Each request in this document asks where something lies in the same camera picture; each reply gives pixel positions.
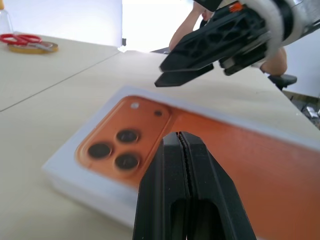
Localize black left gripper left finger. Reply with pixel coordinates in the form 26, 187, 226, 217
132, 132, 191, 240

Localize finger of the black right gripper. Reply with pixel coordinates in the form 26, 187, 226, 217
159, 12, 266, 73
154, 64, 215, 88

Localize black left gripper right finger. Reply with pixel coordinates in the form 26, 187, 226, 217
181, 131, 258, 240

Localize white box lid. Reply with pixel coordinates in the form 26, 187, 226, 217
41, 84, 320, 240

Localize black handheld device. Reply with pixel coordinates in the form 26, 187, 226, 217
193, 0, 223, 12

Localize person bare hand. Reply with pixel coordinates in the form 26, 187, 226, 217
196, 3, 214, 23

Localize black office chair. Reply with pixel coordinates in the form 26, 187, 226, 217
267, 73, 298, 92

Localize yellow tape roll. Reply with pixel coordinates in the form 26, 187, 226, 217
6, 41, 60, 55

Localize clear jar with yellow lid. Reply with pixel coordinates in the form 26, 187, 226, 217
0, 0, 14, 36

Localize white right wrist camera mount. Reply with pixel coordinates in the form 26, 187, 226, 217
246, 0, 305, 62

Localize red handled scissors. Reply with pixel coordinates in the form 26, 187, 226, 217
0, 33, 51, 52

